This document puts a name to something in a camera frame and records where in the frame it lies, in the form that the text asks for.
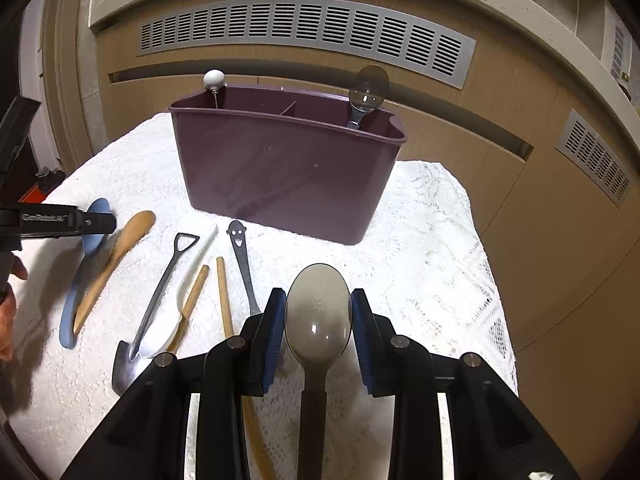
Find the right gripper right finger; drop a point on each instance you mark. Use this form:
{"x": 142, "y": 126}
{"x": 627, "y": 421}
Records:
{"x": 397, "y": 366}

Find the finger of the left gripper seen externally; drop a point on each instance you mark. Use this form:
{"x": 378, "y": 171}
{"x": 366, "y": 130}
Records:
{"x": 87, "y": 222}

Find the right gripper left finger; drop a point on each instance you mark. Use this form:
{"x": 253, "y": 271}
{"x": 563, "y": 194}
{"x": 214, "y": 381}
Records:
{"x": 241, "y": 366}

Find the wooden spoon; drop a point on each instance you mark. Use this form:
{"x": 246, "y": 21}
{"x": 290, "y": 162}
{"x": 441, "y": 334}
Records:
{"x": 137, "y": 227}

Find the wooden chopstick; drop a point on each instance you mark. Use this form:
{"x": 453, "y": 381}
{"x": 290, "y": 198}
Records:
{"x": 252, "y": 430}
{"x": 188, "y": 308}

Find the translucent grey plastic spoon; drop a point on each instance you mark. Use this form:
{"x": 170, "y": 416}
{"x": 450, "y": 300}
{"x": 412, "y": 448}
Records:
{"x": 318, "y": 323}

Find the black shovel-shaped spoon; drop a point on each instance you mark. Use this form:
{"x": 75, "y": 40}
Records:
{"x": 131, "y": 357}

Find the black smiley face spoon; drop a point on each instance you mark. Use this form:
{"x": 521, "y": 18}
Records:
{"x": 237, "y": 233}

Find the person's left hand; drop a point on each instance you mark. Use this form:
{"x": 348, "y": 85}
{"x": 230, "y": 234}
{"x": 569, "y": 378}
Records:
{"x": 8, "y": 312}

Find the white lace tablecloth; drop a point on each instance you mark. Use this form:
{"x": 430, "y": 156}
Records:
{"x": 421, "y": 264}

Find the white ball-top stirrer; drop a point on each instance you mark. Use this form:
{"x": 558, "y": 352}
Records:
{"x": 214, "y": 81}

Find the maroon plastic utensil caddy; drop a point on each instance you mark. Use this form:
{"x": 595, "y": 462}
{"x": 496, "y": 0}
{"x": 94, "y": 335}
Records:
{"x": 285, "y": 158}

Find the clear plastic spoon in caddy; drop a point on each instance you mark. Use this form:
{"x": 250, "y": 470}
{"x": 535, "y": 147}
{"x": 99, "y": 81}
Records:
{"x": 369, "y": 93}

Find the small grey ventilation grille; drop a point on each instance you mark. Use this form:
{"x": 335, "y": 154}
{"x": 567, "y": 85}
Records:
{"x": 586, "y": 149}

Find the long grey ventilation grille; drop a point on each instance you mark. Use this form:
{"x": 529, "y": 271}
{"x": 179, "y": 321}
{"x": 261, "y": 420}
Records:
{"x": 354, "y": 28}

